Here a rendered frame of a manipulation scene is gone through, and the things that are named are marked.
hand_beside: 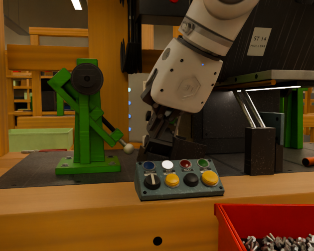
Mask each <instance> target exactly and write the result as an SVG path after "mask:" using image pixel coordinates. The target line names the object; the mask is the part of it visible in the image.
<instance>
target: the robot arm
mask: <svg viewBox="0 0 314 251"><path fill-rule="evenodd" d="M258 2H259V0H193V1H192V3H191V5H190V7H189V9H188V11H187V13H186V15H185V17H184V19H183V21H182V23H181V25H180V27H179V29H178V31H179V32H181V33H182V34H183V36H182V35H179V36H178V38H176V37H174V38H173V39H172V41H171V42H170V43H169V44H168V46H167V47H166V48H165V50H164V51H163V53H162V54H161V56H160V57H159V59H158V60H157V62H156V64H155V65H154V67H153V69H152V71H151V73H150V75H149V77H148V79H147V82H146V85H145V88H146V89H145V90H144V91H143V93H142V94H141V99H142V101H143V102H145V103H147V104H148V105H150V106H151V107H152V110H153V114H152V116H151V118H150V120H149V122H148V124H147V131H148V133H149V135H150V137H151V138H156V139H160V137H161V135H162V134H163V133H164V131H165V129H166V128H167V126H168V124H169V122H173V121H174V120H175V119H176V118H177V117H179V116H181V115H183V114H184V115H192V114H193V113H197V112H199V111H200V110H201V109H202V108H203V106H204V104H205V103H206V101H207V99H208V97H209V95H210V93H211V91H212V89H213V87H214V85H215V83H216V81H217V78H218V76H219V73H220V70H221V67H222V64H223V61H222V60H220V58H221V57H220V56H219V55H221V56H226V54H227V52H228V51H229V49H230V47H231V45H232V44H233V42H234V40H235V39H236V37H237V35H238V33H239V32H240V30H241V28H242V27H243V25H244V23H245V22H246V20H247V18H248V16H249V15H250V13H251V11H252V10H253V8H254V7H255V6H256V4H257V3H258Z"/></svg>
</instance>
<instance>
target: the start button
mask: <svg viewBox="0 0 314 251"><path fill-rule="evenodd" d="M202 180H203V182H204V183H206V184H208V185H215V184H216V183H217V182H218V176H217V174H216V173H215V172H213V171H205V172H204V173H203V175H202Z"/></svg>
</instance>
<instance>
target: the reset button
mask: <svg viewBox="0 0 314 251"><path fill-rule="evenodd" d="M165 182H166V184H167V185H169V186H176V185H178V183H179V177H178V176H177V175H175V174H169V175H167V176H166V178H165Z"/></svg>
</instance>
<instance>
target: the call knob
mask: <svg viewBox="0 0 314 251"><path fill-rule="evenodd" d="M145 184H146V185H147V186H148V187H150V188H157V187H158V186H159V184H160V178H159V177H158V176H157V175H154V174H150V175H148V176H147V177H146V178H145Z"/></svg>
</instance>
